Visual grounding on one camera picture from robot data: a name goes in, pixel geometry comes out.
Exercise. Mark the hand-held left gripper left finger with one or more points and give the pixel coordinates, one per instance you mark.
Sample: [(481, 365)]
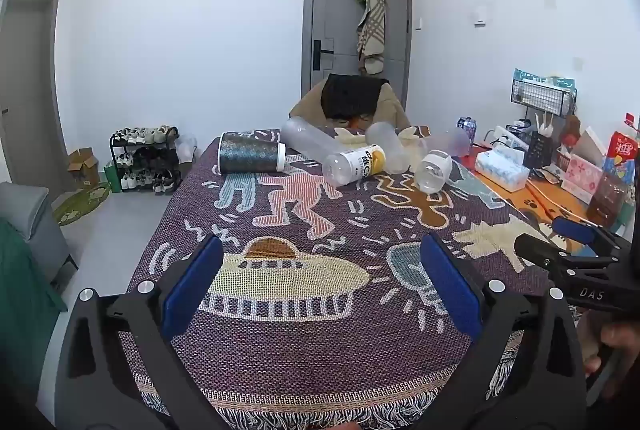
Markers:
[(192, 285)]

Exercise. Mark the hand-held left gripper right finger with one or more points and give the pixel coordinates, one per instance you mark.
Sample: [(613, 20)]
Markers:
[(450, 285)]

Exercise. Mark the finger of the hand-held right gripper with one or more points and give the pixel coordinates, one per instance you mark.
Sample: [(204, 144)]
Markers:
[(537, 250), (575, 230)]

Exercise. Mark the clear plastic cup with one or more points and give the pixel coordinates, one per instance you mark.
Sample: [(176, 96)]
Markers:
[(433, 171)]

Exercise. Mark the short frosted plastic cup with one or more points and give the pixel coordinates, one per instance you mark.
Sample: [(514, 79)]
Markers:
[(450, 142)]

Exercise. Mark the dark glitter cup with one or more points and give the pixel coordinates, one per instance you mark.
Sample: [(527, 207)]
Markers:
[(252, 152)]

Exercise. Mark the wide frosted plastic cup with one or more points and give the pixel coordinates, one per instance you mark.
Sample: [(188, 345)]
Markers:
[(389, 147)]

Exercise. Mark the tall frosted plastic cup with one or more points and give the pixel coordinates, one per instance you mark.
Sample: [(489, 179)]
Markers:
[(306, 137)]

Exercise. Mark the person's right hand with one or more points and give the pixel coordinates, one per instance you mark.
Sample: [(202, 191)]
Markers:
[(616, 335)]

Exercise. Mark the brown packet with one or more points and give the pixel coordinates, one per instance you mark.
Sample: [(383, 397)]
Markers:
[(606, 200)]

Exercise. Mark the orange paw print mat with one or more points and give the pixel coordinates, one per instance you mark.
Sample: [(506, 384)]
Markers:
[(522, 205)]

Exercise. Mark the pink box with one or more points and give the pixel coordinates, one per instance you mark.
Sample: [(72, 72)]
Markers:
[(580, 175)]

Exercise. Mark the eyeglasses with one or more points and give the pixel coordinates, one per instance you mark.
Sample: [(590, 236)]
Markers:
[(549, 173)]

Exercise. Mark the tissue box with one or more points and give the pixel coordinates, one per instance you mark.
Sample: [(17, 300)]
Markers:
[(502, 170)]

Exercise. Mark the black mesh holder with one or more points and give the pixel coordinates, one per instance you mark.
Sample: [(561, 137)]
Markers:
[(540, 147)]

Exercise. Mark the red snack packet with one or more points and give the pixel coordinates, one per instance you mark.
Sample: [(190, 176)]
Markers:
[(622, 150)]

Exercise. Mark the rows of shoes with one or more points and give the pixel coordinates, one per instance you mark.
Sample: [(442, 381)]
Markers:
[(142, 180)]

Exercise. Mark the white power strip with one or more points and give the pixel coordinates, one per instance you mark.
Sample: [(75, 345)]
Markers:
[(502, 136)]

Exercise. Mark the green bag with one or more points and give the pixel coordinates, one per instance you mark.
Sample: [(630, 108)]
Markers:
[(112, 179)]

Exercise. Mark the purple printed woven blanket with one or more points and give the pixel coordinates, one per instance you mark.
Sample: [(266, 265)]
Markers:
[(325, 335)]

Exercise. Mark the white plastic bag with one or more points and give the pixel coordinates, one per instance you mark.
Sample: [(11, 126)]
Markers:
[(186, 149)]

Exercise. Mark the green floor rug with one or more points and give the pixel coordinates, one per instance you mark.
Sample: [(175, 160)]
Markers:
[(80, 205)]

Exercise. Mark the blue drink can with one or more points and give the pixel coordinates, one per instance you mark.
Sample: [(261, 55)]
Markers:
[(466, 129)]

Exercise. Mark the black shoe rack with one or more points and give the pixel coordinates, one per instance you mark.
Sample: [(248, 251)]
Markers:
[(145, 147)]

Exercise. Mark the clear bottle with yellow label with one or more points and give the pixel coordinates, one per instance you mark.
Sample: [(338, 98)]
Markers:
[(352, 165)]

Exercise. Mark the cream glove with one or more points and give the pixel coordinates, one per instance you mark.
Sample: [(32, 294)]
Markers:
[(414, 133), (350, 136)]

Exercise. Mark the cardboard box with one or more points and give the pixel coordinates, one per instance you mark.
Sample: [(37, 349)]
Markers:
[(84, 167)]

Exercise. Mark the teal packet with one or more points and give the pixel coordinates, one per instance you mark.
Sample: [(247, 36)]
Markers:
[(525, 77)]

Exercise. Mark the grey sofa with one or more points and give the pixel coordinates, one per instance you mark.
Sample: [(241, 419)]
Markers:
[(30, 230)]

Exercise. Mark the green cloth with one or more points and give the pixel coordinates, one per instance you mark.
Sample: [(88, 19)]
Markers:
[(20, 310)]

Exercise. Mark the black garment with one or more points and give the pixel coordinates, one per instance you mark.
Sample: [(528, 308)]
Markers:
[(350, 97)]

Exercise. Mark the grey side door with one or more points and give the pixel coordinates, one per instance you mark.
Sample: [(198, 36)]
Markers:
[(25, 100)]

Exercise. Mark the plaid scarf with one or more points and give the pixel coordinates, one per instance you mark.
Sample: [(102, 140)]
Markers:
[(372, 20)]

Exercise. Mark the white wall switch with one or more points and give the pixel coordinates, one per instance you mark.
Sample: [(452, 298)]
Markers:
[(479, 15)]

